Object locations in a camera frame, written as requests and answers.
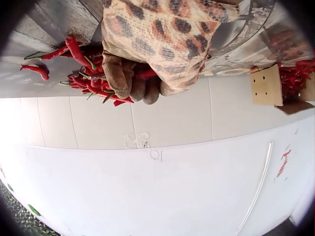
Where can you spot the person's left hand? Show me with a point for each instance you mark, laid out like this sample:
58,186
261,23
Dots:
157,36

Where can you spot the person's left fingers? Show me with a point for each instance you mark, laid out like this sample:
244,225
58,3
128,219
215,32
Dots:
120,76

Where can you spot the bunch of red chili peppers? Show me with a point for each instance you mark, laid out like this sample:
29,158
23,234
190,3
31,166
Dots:
93,83

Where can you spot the long red green-stemmed chili pepper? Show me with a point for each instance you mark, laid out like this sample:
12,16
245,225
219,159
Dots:
53,53

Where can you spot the curved red chili pepper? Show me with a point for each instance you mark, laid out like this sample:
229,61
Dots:
39,70

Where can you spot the cardboard box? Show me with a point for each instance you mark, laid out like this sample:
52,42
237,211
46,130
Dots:
267,86

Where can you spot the pile of red chilies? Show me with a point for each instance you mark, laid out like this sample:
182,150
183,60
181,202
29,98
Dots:
294,77

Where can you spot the thin white tube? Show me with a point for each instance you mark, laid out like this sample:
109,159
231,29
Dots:
260,182

